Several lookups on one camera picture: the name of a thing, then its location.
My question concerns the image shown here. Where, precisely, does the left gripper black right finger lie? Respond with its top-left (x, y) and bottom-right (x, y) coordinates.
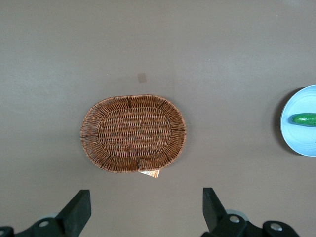
top-left (201, 187), bottom-right (248, 237)

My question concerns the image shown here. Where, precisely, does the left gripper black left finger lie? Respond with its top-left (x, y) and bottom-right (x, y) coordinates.
top-left (14, 189), bottom-right (92, 237)

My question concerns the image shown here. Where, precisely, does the orange paper tag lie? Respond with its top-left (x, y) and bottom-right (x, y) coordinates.
top-left (138, 169), bottom-right (161, 180)

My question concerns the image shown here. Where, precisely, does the brown wicker basket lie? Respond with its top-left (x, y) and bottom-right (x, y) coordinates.
top-left (79, 94), bottom-right (187, 174)

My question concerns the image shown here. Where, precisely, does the light blue plate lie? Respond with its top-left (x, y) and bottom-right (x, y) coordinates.
top-left (279, 84), bottom-right (316, 157)

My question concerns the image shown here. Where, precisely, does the green cucumber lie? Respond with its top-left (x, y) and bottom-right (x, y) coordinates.
top-left (290, 113), bottom-right (316, 127)

